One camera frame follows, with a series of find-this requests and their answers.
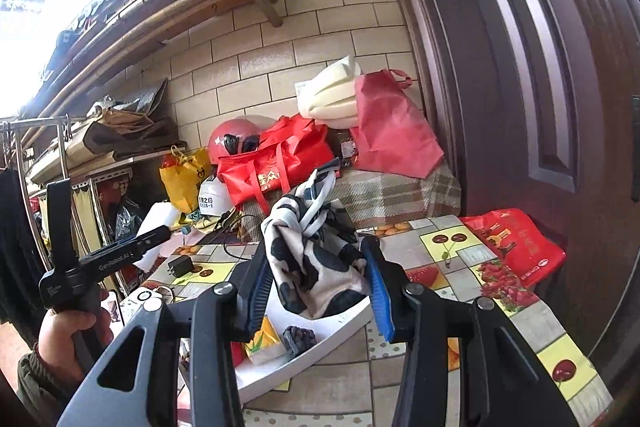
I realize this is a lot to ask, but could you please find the yellow green tissue packet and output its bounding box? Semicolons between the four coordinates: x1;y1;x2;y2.
243;314;283;365

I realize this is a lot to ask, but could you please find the red printed plastic bag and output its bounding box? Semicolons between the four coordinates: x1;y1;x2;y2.
459;208;567;289

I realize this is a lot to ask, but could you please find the white helmet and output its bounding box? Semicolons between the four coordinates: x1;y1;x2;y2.
197;174;236;215

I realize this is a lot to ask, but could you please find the red non-woven bag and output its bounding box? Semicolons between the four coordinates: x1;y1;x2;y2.
348;69;445;179

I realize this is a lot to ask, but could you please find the white foam block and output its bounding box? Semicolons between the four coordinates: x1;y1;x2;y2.
297;56;365;129

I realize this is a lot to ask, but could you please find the yellow plastic bag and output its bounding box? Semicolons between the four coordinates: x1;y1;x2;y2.
160;146;213;214

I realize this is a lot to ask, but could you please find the red helmet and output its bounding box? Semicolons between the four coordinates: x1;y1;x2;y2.
207;118;278;165

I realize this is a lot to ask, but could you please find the wooden wall shelf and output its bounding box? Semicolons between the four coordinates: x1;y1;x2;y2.
20;0;281;118

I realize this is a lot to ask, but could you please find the black power adapter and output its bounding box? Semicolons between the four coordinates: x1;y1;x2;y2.
167;255;195;279

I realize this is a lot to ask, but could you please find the dark hanging garment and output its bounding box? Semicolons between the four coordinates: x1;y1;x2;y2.
0;167;51;323

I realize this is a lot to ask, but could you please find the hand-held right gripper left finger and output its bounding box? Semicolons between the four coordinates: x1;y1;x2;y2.
55;237;273;427

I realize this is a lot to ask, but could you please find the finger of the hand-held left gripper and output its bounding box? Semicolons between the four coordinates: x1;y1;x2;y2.
131;227;172;254

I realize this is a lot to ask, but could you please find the person's left hand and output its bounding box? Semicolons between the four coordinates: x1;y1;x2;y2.
34;291;115;383

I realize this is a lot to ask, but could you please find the dark brown door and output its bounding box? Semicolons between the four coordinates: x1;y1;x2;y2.
365;0;640;358

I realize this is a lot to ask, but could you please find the blue purple knotted rope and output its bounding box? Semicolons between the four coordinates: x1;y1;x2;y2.
281;326;317;360

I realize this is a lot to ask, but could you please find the person's left forearm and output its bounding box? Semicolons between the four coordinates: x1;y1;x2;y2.
15;347;86;427

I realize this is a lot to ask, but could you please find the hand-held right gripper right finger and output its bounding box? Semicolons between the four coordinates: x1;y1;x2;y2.
360;234;581;427

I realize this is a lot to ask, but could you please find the black white cow print cloth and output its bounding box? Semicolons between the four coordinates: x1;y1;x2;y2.
261;168;373;320

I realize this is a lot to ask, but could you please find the white cardboard box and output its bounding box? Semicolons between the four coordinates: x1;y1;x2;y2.
235;292;373;403

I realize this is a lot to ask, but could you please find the red tote bag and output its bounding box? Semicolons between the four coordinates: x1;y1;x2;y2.
216;114;335;215

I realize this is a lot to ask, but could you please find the plaid blanket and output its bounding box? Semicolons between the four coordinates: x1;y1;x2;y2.
235;162;463;233

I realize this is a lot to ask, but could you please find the fruit print tablecloth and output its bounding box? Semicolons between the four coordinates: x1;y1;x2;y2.
135;214;616;427

